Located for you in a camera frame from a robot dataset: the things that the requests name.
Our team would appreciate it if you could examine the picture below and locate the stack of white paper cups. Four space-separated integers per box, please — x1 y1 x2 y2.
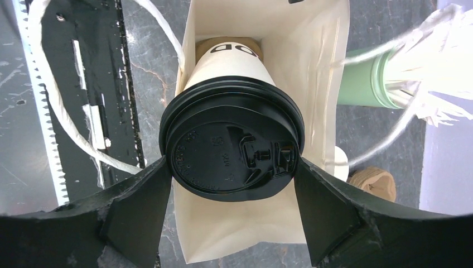
334 146 349 182

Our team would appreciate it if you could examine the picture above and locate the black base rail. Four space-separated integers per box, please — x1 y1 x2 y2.
12 1 145 205

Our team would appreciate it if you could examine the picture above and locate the white paper coffee cup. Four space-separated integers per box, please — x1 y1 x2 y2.
184 38 275 90

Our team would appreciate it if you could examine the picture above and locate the brown paper bag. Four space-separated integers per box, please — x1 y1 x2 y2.
166 1 349 263

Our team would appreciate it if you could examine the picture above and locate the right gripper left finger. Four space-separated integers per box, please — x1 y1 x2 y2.
1 157 171 267

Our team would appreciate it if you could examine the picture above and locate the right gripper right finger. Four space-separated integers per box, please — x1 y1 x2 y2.
294 159 472 267

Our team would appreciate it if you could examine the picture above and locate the brown cardboard cup carrier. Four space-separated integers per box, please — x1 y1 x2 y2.
347 166 397 202

